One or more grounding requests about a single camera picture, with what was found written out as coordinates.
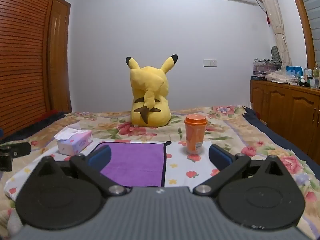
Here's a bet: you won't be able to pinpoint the purple towel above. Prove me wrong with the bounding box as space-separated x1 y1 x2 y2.
94 141 172 188

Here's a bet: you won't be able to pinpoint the stack of folded clothes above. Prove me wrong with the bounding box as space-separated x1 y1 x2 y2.
252 59 282 77

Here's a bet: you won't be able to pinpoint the window blinds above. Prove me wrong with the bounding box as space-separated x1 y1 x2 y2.
295 0 320 63

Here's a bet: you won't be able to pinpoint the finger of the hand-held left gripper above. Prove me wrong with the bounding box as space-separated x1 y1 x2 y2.
0 142 32 172

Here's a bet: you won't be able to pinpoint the pink folded cloth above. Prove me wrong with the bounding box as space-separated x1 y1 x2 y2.
265 71 300 84

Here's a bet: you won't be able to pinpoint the wooden cabinet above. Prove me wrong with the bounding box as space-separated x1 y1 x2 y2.
250 79 320 165

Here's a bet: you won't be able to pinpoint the blue box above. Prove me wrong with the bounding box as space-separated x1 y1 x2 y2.
286 66 303 79

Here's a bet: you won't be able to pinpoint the yellow plush toy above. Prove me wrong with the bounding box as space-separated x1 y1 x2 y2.
125 54 178 128

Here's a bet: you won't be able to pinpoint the pink tissue box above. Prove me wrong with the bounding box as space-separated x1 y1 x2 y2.
54 127 93 156

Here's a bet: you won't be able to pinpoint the orange cup with lid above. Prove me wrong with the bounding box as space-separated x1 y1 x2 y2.
184 114 208 155

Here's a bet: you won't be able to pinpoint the wooden louvered wardrobe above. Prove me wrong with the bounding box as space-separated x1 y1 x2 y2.
0 0 62 140

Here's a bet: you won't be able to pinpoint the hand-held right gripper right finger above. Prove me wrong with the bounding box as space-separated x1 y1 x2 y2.
192 144 292 197

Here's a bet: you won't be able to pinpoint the floral bed sheet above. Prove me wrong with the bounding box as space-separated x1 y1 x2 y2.
0 105 320 240

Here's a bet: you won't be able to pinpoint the green hand fan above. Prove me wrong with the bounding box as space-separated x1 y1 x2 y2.
271 45 282 62

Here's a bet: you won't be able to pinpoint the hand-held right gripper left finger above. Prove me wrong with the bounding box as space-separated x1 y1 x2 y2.
30 145 132 197

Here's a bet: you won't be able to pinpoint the wooden window frame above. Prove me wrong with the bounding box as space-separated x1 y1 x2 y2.
287 0 317 70

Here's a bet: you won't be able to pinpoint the beige curtain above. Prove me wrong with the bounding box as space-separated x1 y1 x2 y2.
254 0 293 68

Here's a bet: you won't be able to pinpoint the wooden door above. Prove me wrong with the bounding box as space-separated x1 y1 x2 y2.
47 0 73 113

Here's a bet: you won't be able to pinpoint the white fruit-print cloth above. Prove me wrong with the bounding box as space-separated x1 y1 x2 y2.
4 140 223 202

